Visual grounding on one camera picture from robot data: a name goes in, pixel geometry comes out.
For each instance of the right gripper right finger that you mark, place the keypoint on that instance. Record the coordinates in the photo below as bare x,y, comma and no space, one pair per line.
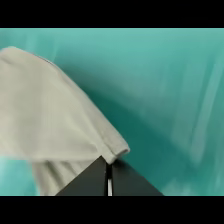
131,183

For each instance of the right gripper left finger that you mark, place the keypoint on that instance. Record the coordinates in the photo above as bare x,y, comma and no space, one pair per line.
90,181

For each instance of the white T-shirt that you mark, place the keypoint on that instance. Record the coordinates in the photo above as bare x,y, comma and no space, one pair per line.
46,113

